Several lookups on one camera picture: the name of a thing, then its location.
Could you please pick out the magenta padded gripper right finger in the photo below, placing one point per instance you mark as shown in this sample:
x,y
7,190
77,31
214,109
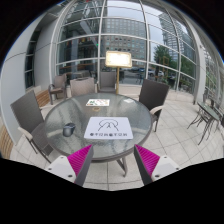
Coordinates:
x,y
153,167

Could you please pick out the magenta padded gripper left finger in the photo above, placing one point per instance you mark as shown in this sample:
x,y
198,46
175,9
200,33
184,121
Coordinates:
x,y
74,167

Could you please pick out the wicker chair right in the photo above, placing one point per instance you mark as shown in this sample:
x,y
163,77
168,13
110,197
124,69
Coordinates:
x,y
152,98

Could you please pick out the illuminated menu stand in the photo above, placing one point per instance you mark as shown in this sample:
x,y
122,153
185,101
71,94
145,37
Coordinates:
x,y
118,59

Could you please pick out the colourful menu card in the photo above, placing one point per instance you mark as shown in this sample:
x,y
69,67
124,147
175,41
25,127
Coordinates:
x,y
98,102

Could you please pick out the wicker chair left front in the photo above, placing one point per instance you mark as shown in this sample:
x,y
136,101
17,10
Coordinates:
x,y
31,123

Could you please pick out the small round coaster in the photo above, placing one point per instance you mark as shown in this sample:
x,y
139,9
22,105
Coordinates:
x,y
96,109

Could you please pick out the wicker chair far centre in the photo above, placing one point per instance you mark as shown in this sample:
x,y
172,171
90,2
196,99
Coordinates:
x,y
107,82

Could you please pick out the white logo mouse pad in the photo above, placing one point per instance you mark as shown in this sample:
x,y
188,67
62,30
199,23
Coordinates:
x,y
108,128

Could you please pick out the small metal side table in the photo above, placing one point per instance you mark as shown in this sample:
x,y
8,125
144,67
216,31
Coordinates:
x,y
205,114

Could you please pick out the black computer mouse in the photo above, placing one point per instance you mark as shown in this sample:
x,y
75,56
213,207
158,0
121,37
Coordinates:
x,y
68,129

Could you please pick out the wicker chair behind table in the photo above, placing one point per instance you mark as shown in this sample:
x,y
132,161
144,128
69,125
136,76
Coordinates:
x,y
82,86

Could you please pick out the metal chair far right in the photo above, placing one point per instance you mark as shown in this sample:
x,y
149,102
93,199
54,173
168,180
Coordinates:
x,y
216,107

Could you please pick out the wicker chair far left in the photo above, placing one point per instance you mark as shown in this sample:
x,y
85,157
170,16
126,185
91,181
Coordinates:
x,y
59,86

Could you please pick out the round glass patio table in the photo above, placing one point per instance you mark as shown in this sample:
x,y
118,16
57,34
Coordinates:
x,y
74,110

